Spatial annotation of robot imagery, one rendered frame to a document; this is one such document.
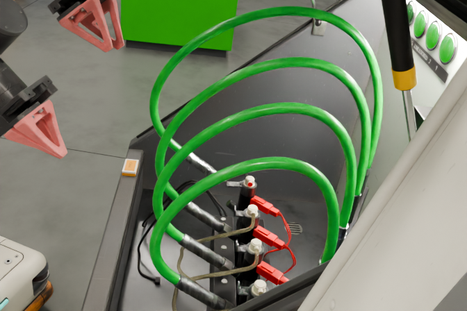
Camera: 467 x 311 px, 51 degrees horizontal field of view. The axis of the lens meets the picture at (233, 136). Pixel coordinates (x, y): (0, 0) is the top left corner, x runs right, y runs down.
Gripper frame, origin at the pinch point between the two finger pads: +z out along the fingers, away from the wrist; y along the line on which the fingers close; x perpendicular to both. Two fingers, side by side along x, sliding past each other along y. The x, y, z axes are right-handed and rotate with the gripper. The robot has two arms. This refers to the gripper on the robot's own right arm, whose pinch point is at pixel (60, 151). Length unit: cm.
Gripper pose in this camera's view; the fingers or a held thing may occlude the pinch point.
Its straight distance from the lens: 72.3
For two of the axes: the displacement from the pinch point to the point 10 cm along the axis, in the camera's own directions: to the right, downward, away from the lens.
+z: 6.1, 7.5, 2.6
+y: 7.6, -4.7, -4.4
